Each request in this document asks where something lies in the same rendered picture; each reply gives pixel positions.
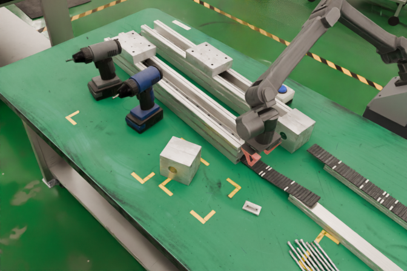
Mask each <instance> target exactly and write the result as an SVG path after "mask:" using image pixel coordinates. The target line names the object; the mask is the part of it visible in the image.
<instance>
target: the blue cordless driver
mask: <svg viewBox="0 0 407 271"><path fill-rule="evenodd" d="M162 78H163V72H162V70H161V69H160V68H159V67H158V66H157V65H152V66H149V67H148V68H146V69H144V70H142V71H140V72H138V73H137V74H135V75H134V76H131V77H130V78H129V79H127V80H125V81H123V83H122V86H121V87H120V88H119V89H118V90H117V91H116V94H117V95H115V96H114V97H112V99H115V98H117V97H119V98H124V97H134V96H136V97H137V99H138V100H139V103H140V105H138V106H136V107H135V108H133V109H131V110H130V113H129V114H127V115H126V117H125V121H126V122H127V125H128V126H129V127H130V128H132V129H134V130H135V131H136V132H138V133H139V134H142V133H143V132H144V131H146V130H147V129H149V128H150V127H152V126H153V125H155V124H156V123H157V122H159V121H160V120H162V119H163V109H162V108H161V107H159V105H157V104H156V103H155V102H154V99H155V97H154V91H153V85H154V84H156V83H158V82H159V81H160V80H162Z"/></svg>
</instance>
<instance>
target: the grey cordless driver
mask: <svg viewBox="0 0 407 271"><path fill-rule="evenodd" d="M121 52H122V47H121V44H120V42H119V41H118V40H117V39H113V40H112V39H111V40H108V41H104V42H100V43H97V44H93V45H89V46H88V47H84V48H81V49H80V51H78V52H77V53H75V54H73V55H72V59H69V60H66V62H69V61H71V60H73V61H74V62H75V63H85V64H89V63H92V61H93V62H94V65H95V67H96V68H97V69H98V70H99V73H100V76H96V77H93V78H92V81H90V82H88V84H87V86H88V89H89V91H90V92H91V94H92V96H93V97H94V98H95V100H96V101H99V100H102V99H105V98H108V97H111V96H114V95H116V91H117V90H118V89H119V88H120V87H121V86H122V81H121V80H120V78H119V77H118V76H117V75H116V73H115V71H116V68H115V65H114V62H113V59H112V57H113V56H117V55H118V54H121Z"/></svg>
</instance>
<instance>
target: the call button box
mask: <svg viewBox="0 0 407 271"><path fill-rule="evenodd" d="M282 85H284V84H282ZM285 86H286V85H285ZM286 88H287V89H286V91H285V92H284V93H281V92H279V91H278V95H277V96H276V99H277V100H279V101H281V102H282V103H284V104H285V105H286V106H288V105H289V104H291V103H292V101H293V97H294V93H295V91H294V90H292V89H291V88H289V87H288V86H286Z"/></svg>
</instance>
